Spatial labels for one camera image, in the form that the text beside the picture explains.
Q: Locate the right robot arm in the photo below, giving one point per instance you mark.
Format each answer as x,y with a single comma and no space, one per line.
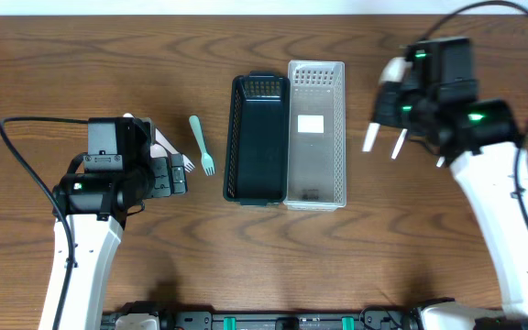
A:
431,92

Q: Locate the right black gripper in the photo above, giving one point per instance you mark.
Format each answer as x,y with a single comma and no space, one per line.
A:
389,101

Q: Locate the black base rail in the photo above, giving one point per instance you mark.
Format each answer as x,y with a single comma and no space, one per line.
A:
150,315

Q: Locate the mint green fork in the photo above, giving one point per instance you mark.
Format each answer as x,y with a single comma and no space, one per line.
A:
206,159

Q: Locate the black plastic basket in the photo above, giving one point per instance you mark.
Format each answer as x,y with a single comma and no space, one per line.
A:
256,164

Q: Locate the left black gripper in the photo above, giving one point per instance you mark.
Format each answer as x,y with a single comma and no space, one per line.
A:
168,175

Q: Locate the clear plastic basket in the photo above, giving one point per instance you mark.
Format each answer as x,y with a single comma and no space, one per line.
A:
317,166

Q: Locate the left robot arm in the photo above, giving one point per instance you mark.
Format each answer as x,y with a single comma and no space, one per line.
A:
124,166

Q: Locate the white spoon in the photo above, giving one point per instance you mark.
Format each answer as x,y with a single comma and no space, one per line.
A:
399,143
370,137
144,138

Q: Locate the white spoon crossed top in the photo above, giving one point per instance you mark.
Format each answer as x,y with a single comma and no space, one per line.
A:
440,162

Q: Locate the white fork middle left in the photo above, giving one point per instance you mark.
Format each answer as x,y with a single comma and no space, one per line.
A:
161,139

